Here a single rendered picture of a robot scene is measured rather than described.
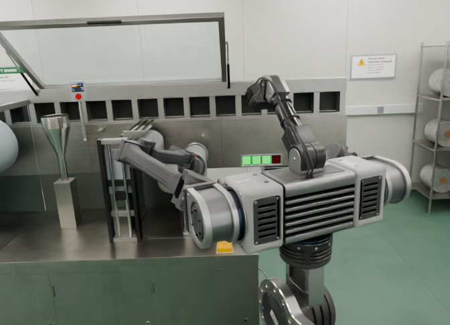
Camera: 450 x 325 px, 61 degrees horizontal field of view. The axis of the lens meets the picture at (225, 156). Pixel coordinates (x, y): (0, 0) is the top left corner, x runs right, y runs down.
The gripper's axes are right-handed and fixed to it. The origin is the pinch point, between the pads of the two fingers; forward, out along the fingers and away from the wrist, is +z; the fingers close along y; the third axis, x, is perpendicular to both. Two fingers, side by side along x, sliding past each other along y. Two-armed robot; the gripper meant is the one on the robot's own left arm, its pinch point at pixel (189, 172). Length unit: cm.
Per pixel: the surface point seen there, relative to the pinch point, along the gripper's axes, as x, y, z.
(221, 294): -57, 19, 17
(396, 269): -23, 176, 136
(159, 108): 45, -20, 13
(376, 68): 208, 208, 158
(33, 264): -46, -71, 12
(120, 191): -10.5, -33.3, 3.3
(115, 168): -1.1, -36.1, -3.4
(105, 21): 54, -41, -45
